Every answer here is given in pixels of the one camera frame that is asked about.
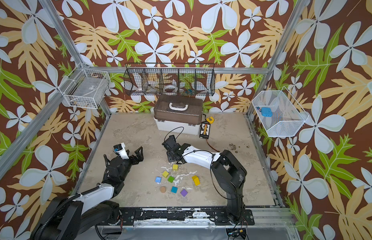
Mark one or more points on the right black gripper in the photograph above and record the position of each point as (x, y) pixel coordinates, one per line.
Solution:
(174, 149)

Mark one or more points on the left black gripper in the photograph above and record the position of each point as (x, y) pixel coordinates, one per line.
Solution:
(140, 157)

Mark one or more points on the yellow wood block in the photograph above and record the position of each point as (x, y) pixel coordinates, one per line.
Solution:
(196, 180)

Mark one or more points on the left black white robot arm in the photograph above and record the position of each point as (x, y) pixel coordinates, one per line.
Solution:
(65, 218)

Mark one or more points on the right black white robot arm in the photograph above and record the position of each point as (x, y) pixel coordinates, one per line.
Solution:
(228, 171)

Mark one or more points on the yellow-green cube lower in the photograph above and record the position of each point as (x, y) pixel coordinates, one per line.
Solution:
(165, 174)

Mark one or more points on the brown lid storage box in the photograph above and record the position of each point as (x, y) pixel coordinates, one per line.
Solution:
(181, 114)

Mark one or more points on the teal wood cube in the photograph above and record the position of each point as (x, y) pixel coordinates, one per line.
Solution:
(174, 190)

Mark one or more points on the black battery pack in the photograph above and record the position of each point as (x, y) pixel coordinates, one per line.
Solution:
(205, 130)

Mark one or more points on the purple wood cube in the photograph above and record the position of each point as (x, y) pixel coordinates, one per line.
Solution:
(184, 192)

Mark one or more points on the yellow connector plug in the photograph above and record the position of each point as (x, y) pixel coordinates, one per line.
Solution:
(210, 120)

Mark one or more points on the blue object in basket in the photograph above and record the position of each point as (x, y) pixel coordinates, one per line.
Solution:
(266, 112)

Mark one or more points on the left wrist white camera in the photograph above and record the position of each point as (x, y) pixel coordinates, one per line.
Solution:
(121, 151)

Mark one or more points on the black wire basket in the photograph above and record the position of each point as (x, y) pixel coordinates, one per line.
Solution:
(188, 80)

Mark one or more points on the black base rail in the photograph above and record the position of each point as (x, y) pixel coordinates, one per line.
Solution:
(212, 215)

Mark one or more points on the white wire basket left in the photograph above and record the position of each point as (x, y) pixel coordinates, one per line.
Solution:
(85, 87)

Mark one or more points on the white wire basket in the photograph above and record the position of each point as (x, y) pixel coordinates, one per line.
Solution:
(288, 115)
(85, 87)

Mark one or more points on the white wire basket right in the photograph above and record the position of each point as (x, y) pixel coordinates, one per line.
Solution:
(288, 115)

